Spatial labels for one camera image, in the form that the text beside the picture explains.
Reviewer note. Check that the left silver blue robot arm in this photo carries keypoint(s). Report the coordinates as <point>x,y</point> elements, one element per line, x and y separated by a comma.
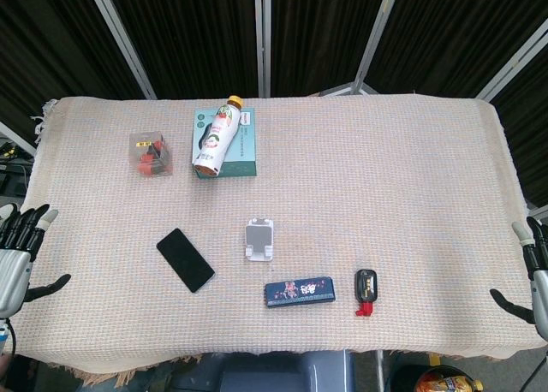
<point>2,338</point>

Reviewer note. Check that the dark ink bottle red cap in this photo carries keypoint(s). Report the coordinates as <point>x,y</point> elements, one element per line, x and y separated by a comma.
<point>366,286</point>

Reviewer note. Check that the dark blue printed box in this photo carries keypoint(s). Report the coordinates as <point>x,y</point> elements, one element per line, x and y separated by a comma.
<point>299,292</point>

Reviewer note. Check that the clear box red black parts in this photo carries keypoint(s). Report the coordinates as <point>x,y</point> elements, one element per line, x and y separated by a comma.
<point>152,152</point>

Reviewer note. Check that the dark fabric screen panel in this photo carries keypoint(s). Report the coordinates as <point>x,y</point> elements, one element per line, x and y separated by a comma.
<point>47,45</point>
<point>528,144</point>
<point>317,32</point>
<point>449,37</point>
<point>192,32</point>

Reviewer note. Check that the beige woven tablecloth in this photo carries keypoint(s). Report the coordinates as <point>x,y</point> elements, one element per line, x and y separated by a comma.
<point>342,186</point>

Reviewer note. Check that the orange printed round container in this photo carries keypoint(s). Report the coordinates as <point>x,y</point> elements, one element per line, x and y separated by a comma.
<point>449,381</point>

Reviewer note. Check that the white folding phone stand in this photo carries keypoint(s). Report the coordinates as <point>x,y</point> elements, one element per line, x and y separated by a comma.
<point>259,240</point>

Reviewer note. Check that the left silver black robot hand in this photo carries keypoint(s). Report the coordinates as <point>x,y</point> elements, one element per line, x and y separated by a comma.
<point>13,272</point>

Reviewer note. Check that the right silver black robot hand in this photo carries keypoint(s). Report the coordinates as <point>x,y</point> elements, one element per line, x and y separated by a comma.
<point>540,289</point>

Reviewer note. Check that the white drink bottle yellow cap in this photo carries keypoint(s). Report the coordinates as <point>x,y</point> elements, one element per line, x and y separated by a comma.
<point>216,139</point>

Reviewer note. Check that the teal cardboard product box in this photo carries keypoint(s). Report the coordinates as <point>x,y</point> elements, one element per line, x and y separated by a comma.
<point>246,146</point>

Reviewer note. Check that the black smartphone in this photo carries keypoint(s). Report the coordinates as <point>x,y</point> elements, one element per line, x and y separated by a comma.
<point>185,259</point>

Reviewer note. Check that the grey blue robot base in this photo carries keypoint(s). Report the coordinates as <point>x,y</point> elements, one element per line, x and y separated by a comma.
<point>274,372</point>

